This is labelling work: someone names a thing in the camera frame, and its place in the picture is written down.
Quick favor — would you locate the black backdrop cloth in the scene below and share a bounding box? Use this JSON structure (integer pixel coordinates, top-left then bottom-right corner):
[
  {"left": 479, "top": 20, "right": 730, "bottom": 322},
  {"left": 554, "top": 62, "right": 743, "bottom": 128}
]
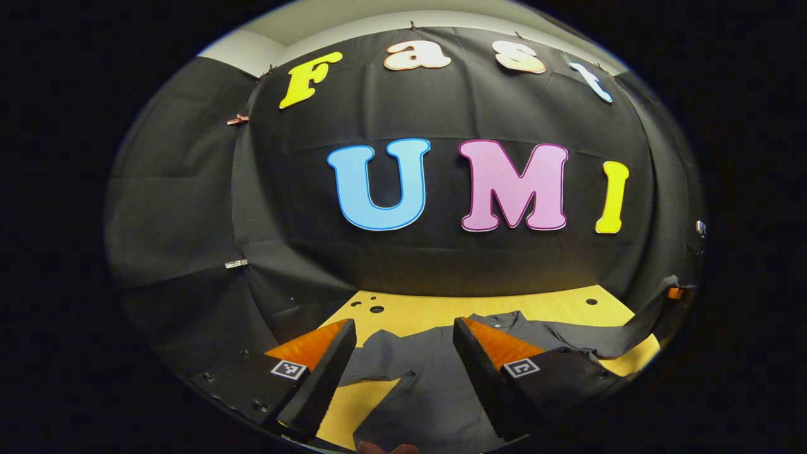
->
[{"left": 104, "top": 25, "right": 707, "bottom": 379}]

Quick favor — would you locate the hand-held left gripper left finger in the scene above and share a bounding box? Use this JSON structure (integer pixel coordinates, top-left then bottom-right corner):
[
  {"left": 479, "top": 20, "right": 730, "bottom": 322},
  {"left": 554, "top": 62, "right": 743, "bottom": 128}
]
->
[{"left": 183, "top": 318, "right": 357, "bottom": 442}]

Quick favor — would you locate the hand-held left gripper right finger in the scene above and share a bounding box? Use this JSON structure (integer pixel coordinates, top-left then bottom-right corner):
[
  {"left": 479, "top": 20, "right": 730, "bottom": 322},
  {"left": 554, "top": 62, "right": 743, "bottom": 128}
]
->
[{"left": 453, "top": 317, "right": 631, "bottom": 442}]

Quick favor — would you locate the grey button shirt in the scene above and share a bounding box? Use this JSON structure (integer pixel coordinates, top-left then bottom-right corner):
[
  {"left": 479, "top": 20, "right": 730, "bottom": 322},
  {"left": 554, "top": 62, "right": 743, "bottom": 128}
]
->
[{"left": 340, "top": 276, "right": 682, "bottom": 454}]

